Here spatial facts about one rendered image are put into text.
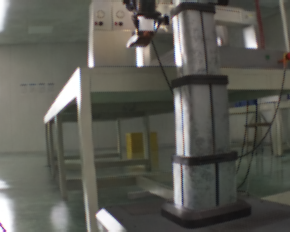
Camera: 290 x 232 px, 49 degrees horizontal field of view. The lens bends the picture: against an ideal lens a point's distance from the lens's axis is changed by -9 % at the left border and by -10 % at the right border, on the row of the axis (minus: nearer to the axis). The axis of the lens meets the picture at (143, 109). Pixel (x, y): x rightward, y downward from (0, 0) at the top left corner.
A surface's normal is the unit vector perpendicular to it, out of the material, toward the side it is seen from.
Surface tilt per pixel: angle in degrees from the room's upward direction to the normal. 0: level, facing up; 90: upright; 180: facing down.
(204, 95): 90
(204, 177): 90
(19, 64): 90
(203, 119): 90
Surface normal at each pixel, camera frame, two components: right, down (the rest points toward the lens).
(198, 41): 0.32, -0.07
